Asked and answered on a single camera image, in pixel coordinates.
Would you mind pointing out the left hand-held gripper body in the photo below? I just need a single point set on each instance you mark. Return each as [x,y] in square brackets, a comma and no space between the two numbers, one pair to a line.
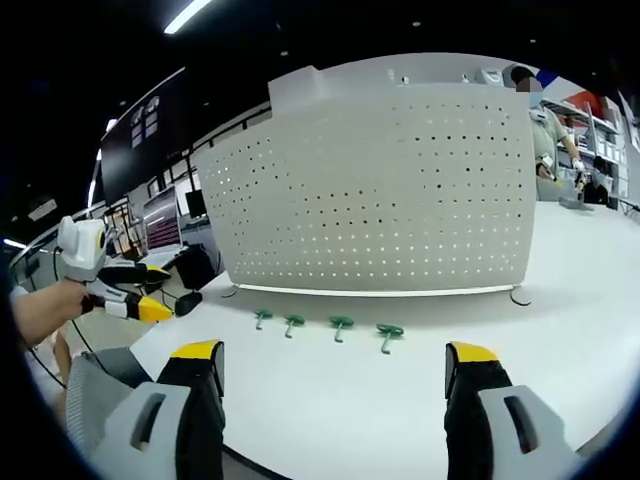
[82,250]

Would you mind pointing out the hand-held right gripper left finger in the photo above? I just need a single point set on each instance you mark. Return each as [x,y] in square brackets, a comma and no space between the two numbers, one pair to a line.
[165,420]

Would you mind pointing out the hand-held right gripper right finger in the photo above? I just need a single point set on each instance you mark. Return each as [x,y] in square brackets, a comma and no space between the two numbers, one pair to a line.
[492,415]

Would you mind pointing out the green hook assembly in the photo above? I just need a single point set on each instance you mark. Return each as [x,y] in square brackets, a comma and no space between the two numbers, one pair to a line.
[389,336]
[293,324]
[263,317]
[341,326]

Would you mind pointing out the white perforated mounting plate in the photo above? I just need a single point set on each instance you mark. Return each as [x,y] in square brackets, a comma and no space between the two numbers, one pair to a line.
[370,190]

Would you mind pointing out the person's left hand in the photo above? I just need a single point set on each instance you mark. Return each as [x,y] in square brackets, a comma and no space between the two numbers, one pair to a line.
[47,310]

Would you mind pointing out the black computer mouse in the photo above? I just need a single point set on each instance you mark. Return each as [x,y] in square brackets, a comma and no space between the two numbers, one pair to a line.
[188,302]

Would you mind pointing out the grey mesh office chair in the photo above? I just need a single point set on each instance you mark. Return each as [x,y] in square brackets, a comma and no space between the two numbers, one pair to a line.
[92,395]

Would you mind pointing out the black computer monitor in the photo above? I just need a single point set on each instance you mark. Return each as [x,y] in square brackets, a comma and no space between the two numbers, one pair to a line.
[195,202]

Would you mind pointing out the grey box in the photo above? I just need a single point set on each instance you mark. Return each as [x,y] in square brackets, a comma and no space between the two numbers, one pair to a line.
[575,202]

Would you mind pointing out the ceiling light strip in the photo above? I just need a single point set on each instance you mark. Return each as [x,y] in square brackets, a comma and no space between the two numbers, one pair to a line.
[187,16]

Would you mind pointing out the metal storage shelf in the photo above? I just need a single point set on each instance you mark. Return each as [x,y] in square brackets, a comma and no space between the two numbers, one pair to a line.
[595,135]

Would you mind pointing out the large dark wall screen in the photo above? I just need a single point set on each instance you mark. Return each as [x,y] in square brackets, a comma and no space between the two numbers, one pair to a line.
[142,145]

